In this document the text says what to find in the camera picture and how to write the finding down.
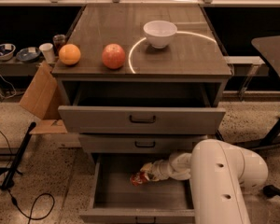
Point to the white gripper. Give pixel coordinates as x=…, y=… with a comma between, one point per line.
x=160, y=169

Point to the red coke can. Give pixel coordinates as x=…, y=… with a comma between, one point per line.
x=139, y=178

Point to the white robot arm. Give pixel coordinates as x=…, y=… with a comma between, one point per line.
x=217, y=172

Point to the bottom drawer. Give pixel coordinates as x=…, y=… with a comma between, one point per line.
x=115, y=200

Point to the drawer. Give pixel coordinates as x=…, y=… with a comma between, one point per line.
x=138, y=143
x=115, y=200
x=141, y=120

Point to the middle drawer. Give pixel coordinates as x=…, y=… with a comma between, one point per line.
x=138, y=143

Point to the grey drawer cabinet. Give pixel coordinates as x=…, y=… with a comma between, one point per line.
x=189, y=72

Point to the top drawer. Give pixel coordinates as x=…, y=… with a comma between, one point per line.
x=141, y=120

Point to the red apple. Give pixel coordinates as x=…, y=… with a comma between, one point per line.
x=113, y=56

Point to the black caster foot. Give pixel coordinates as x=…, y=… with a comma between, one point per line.
x=270, y=191

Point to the brown cardboard box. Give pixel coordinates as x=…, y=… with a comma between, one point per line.
x=42, y=99

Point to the white bowl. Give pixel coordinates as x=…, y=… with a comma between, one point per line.
x=159, y=33

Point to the orange fruit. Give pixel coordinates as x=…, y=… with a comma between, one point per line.
x=69, y=54

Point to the black stand left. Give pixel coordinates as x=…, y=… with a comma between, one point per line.
x=7, y=173

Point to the white paper cup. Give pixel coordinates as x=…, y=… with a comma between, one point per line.
x=48, y=52

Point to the dark glass jar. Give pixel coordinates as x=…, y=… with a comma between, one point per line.
x=58, y=42

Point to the blue bowl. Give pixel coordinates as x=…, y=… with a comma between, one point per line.
x=28, y=55

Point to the grey metal bowl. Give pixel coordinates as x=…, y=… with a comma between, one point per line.
x=6, y=51

